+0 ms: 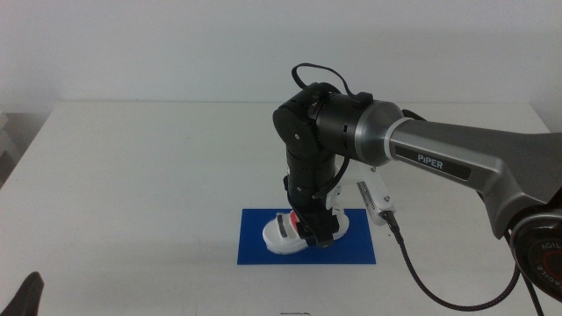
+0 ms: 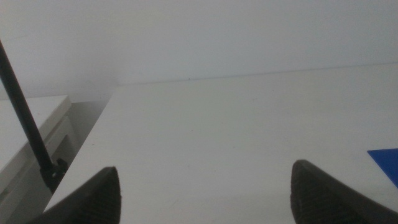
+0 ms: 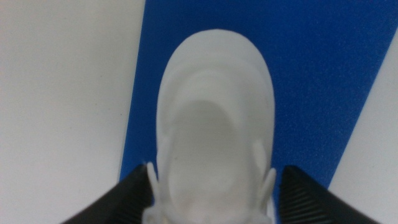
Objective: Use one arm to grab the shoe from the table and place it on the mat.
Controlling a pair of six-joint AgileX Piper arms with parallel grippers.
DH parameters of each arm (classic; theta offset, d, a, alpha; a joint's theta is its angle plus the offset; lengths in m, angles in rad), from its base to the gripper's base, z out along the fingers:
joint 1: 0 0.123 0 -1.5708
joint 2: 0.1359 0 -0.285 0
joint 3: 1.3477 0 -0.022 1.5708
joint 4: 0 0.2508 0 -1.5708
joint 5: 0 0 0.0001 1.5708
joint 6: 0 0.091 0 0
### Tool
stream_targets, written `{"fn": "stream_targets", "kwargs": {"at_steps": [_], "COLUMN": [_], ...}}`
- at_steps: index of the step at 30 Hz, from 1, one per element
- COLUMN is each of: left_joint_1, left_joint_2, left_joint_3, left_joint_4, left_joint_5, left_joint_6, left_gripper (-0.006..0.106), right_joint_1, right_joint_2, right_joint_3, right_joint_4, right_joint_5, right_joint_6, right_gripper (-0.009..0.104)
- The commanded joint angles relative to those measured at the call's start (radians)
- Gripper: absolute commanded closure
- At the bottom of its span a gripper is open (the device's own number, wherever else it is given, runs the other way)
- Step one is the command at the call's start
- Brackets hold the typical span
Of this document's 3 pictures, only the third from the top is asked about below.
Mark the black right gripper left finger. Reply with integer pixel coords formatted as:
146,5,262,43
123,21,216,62
62,164,155,224

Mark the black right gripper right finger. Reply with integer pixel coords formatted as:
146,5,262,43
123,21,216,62
277,165,382,224

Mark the white sandal with striped straps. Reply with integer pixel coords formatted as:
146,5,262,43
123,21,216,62
142,29,277,224

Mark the blue rectangular mat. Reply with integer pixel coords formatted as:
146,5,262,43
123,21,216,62
119,0,398,224

